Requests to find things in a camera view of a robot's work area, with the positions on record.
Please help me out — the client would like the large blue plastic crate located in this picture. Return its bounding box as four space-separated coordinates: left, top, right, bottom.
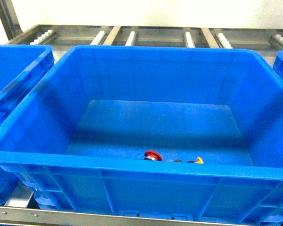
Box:
0 46 283 225

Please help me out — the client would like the red push button switch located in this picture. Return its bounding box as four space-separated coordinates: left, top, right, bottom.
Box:
144 150 162 161

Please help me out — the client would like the stainless steel shelf rack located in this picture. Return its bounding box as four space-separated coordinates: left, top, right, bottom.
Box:
0 0 283 226

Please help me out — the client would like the blue crate at left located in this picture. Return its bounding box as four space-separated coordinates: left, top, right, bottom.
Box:
0 44 55 207

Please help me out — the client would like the yellow push button switch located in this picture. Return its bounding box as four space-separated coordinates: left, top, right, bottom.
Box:
187 157 204 164

